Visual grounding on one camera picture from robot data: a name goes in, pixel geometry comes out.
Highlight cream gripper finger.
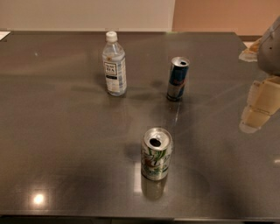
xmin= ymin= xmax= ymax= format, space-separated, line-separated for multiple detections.
xmin=239 ymin=75 xmax=280 ymax=134
xmin=239 ymin=39 xmax=261 ymax=62

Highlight blue silver energy drink can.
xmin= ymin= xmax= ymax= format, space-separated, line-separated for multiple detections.
xmin=167 ymin=57 xmax=190 ymax=102

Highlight green silver 7up can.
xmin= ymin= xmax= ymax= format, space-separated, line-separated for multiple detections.
xmin=141 ymin=127 xmax=173 ymax=181

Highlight clear plastic water bottle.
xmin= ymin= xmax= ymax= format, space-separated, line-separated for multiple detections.
xmin=102 ymin=31 xmax=127 ymax=96

